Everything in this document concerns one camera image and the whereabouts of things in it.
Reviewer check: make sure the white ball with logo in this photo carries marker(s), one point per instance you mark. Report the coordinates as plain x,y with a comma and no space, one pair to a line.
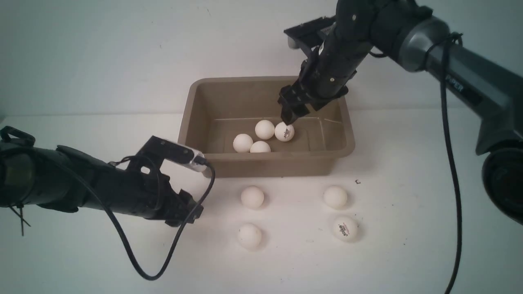
345,228

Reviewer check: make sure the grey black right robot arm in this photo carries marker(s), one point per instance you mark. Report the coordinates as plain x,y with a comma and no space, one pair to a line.
415,39

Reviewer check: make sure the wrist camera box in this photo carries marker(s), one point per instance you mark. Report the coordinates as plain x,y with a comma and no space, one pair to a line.
309,35
156,150

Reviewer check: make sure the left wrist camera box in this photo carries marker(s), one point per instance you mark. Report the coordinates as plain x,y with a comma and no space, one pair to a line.
156,150

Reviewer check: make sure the brown plastic storage bin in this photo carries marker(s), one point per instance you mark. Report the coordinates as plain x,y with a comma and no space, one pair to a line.
219,109

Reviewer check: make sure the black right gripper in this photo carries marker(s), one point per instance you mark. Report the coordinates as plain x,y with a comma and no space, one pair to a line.
322,77

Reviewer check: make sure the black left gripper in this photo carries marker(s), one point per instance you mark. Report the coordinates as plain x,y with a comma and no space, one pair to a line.
143,190

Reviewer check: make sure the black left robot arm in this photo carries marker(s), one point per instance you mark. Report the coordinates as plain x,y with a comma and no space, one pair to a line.
65,179

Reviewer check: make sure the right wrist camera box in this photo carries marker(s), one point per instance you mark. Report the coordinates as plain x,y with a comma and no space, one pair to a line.
309,35

